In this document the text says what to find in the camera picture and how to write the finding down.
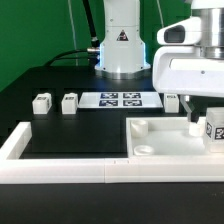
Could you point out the white square tabletop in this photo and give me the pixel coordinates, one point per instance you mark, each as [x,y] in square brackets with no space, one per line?
[166,137]

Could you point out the white marker tag plate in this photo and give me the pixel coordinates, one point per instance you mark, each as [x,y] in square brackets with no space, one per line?
[120,100]

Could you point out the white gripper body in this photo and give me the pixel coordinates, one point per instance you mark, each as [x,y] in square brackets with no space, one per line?
[179,66]

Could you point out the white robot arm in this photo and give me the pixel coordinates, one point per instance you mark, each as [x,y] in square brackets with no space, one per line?
[122,52]

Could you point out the white U-shaped obstacle fence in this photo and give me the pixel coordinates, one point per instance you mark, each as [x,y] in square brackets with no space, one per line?
[14,170]

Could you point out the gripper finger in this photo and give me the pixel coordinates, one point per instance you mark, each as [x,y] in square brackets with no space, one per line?
[192,114]

